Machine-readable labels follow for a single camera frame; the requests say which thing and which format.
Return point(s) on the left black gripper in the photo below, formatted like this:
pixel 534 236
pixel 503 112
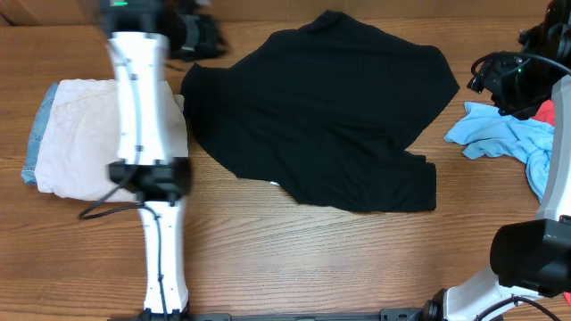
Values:
pixel 209 47

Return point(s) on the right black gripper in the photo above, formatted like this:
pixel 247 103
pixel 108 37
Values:
pixel 486 78

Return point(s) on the black t-shirt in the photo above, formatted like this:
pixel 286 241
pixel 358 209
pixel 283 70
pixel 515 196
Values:
pixel 328 112

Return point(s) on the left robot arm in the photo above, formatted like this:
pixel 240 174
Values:
pixel 142 36

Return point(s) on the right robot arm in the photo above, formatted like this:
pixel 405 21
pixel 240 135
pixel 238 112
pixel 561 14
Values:
pixel 528 260

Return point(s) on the red garment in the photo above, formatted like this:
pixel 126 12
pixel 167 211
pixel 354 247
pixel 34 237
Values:
pixel 546 113

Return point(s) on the light blue garment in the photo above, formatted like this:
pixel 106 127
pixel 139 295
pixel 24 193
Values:
pixel 484 132

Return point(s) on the folded beige garment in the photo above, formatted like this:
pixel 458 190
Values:
pixel 81 138

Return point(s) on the folded blue jeans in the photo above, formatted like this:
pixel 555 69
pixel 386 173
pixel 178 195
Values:
pixel 36 135

